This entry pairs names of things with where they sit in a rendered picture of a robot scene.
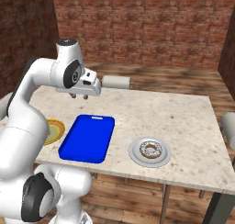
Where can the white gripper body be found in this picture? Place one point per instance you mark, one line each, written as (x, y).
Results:
(88, 89)

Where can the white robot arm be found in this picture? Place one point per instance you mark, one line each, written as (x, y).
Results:
(21, 132)

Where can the blue tray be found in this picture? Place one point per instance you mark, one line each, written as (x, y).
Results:
(87, 139)

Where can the grey cylindrical chair back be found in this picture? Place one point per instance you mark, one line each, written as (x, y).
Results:
(3, 106)
(229, 129)
(116, 82)

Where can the yellow plate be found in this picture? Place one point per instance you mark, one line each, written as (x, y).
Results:
(55, 131)

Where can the grey plate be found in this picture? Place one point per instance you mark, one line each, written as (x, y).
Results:
(134, 155)

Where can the brown sprinkled donut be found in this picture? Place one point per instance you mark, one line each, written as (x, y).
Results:
(144, 153)

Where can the wooden table leg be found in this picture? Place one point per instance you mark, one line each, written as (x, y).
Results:
(165, 203)

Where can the dark table leg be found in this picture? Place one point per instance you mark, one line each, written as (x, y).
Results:
(218, 209)

